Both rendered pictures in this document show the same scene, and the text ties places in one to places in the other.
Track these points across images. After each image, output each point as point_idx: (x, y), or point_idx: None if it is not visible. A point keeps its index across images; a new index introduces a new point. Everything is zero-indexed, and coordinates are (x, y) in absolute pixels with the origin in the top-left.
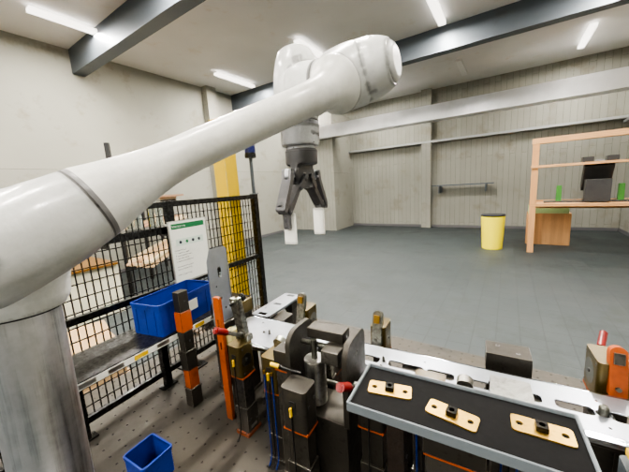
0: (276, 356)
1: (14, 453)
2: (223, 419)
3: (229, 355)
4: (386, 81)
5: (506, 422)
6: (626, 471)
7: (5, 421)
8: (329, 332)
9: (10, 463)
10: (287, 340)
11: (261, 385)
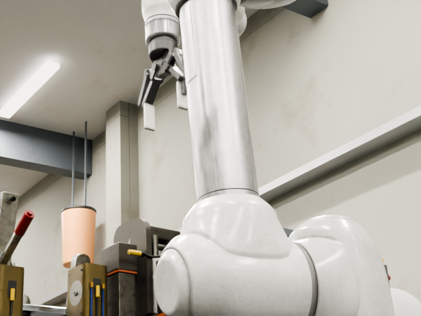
0: (123, 250)
1: (246, 101)
2: None
3: (4, 282)
4: (242, 32)
5: None
6: None
7: (242, 74)
8: (167, 229)
9: (245, 107)
10: (146, 222)
11: None
